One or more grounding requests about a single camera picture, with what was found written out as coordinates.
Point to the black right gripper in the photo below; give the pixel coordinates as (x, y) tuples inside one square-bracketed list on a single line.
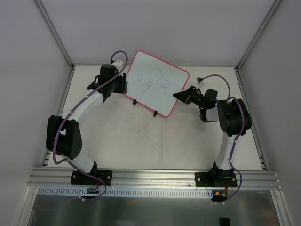
[(118, 85)]

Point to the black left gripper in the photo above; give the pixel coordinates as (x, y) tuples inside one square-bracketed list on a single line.
[(196, 97)]

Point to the pink-framed whiteboard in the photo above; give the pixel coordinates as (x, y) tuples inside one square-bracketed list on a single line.
[(152, 82)]

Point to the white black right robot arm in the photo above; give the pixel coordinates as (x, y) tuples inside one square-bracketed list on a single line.
[(64, 138)]

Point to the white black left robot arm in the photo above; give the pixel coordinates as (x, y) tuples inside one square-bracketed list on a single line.
[(232, 116)]

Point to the black object bottom edge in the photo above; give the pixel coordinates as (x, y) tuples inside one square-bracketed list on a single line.
[(224, 221)]

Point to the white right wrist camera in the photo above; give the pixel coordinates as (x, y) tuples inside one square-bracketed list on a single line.
[(118, 64)]

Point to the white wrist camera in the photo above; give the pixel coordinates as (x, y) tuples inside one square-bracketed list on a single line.
[(200, 80), (118, 64)]

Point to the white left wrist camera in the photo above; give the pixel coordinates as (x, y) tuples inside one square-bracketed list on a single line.
[(200, 80)]

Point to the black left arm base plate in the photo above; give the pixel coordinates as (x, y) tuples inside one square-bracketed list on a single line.
[(205, 179)]

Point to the right aluminium frame post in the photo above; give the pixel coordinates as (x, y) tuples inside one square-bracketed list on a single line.
[(272, 10)]

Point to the aluminium frame post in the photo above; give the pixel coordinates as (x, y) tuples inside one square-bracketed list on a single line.
[(45, 15), (272, 10)]

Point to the white slotted cable duct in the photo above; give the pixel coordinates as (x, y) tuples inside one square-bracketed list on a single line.
[(126, 192)]

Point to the left aluminium frame post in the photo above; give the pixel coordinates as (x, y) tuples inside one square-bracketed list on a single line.
[(45, 15)]

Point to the aluminium mounting rail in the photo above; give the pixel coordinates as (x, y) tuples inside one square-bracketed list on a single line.
[(147, 178)]

